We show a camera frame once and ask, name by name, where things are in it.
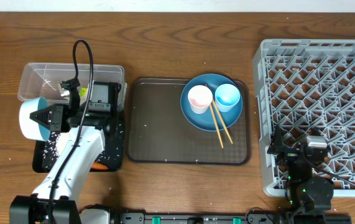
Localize light blue cup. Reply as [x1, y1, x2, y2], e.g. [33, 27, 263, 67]
[214, 84, 241, 112]

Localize brown serving tray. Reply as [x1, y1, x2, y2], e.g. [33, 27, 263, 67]
[125, 78, 252, 166]

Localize spilled white rice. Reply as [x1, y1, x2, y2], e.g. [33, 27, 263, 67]
[39, 123, 125, 170]

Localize orange carrot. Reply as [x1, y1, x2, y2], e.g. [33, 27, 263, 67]
[91, 162, 109, 170]

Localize black plastic tray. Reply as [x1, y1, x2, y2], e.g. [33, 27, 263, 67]
[32, 111, 126, 174]

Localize white napkin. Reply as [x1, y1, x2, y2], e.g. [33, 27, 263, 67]
[58, 81, 71, 98]

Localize green snack wrapper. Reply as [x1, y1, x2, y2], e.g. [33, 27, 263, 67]
[79, 88, 88, 97]

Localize right wooden chopstick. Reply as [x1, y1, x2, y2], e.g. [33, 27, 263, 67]
[205, 99, 233, 144]

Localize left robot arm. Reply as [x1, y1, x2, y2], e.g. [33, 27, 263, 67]
[9, 97, 119, 223]

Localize clear plastic bin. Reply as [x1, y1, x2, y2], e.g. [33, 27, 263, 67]
[18, 63, 127, 111]

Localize light blue bowl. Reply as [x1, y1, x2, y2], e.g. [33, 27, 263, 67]
[19, 96, 50, 141]

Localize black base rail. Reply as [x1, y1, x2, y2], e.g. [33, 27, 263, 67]
[110, 213, 352, 224]

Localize dark blue plate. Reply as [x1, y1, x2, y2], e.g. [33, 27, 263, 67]
[180, 73, 247, 132]

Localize wooden chopstick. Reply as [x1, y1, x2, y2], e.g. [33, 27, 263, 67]
[209, 104, 224, 149]
[205, 99, 233, 144]

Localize left wooden chopstick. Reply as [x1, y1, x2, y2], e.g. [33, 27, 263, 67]
[209, 104, 224, 149]

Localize pink cup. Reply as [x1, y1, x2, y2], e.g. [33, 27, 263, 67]
[188, 85, 213, 114]

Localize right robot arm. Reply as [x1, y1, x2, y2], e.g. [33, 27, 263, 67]
[267, 126, 334, 223]

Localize grey dishwasher rack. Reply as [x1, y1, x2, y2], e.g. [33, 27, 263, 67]
[252, 39, 355, 197]

